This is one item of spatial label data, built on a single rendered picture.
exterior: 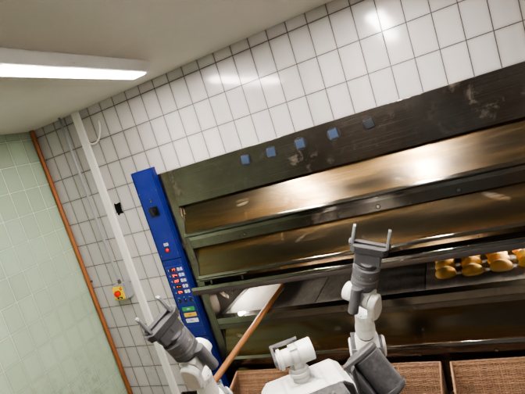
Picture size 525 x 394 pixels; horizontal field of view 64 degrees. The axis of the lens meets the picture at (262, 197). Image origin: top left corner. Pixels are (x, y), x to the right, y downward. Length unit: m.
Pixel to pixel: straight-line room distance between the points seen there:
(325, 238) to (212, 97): 0.93
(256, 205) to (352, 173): 0.53
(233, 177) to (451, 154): 1.06
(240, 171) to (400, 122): 0.83
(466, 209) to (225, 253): 1.26
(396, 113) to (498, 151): 0.44
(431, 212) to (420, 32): 0.78
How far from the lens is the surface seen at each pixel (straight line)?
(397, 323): 2.28
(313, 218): 2.13
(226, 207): 2.30
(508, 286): 2.18
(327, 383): 1.32
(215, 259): 2.44
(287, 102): 2.07
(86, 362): 3.09
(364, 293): 1.44
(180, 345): 1.34
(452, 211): 2.05
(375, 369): 1.37
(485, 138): 2.00
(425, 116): 1.97
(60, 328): 2.96
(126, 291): 2.84
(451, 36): 1.97
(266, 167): 2.14
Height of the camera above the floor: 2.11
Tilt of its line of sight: 7 degrees down
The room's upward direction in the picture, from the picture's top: 17 degrees counter-clockwise
